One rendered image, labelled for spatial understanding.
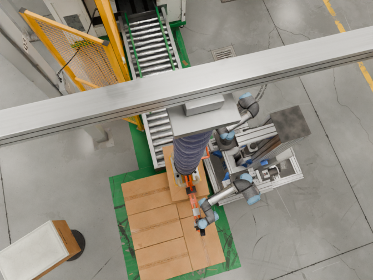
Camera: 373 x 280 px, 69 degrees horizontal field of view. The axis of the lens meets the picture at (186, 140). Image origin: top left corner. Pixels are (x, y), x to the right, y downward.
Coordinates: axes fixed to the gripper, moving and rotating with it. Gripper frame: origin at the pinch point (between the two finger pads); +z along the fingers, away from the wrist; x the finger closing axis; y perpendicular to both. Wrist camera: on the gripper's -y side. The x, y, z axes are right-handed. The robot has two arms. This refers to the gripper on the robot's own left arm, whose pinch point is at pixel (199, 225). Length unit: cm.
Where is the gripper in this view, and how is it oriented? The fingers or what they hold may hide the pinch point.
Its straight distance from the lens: 276.1
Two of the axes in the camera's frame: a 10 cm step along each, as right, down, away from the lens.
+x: -9.7, 2.1, -1.0
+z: -0.4, 2.9, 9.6
